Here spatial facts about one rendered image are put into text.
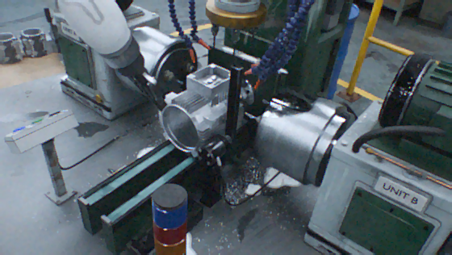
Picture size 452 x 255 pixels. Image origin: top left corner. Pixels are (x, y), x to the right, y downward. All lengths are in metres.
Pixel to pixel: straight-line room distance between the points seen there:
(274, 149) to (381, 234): 0.33
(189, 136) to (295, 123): 0.38
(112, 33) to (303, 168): 0.57
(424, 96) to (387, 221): 0.30
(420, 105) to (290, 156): 0.34
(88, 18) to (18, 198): 0.69
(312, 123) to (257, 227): 0.37
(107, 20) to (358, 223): 0.74
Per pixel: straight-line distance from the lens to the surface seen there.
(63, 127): 1.12
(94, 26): 0.82
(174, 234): 0.68
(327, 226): 1.07
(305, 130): 0.98
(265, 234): 1.14
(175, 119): 1.21
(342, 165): 0.93
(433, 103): 0.87
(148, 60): 1.27
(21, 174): 1.39
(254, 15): 1.07
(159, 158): 1.17
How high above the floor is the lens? 1.69
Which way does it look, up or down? 37 degrees down
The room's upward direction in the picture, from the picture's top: 5 degrees clockwise
